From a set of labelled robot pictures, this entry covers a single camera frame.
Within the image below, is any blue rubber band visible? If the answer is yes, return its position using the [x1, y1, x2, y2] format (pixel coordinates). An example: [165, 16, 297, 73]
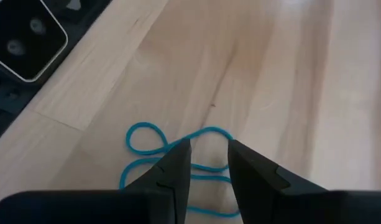
[119, 121, 241, 218]

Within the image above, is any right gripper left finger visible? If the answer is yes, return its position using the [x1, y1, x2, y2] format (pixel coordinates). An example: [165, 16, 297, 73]
[124, 138, 193, 224]

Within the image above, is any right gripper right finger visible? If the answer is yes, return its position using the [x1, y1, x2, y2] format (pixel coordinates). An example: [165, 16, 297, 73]
[226, 139, 328, 224]

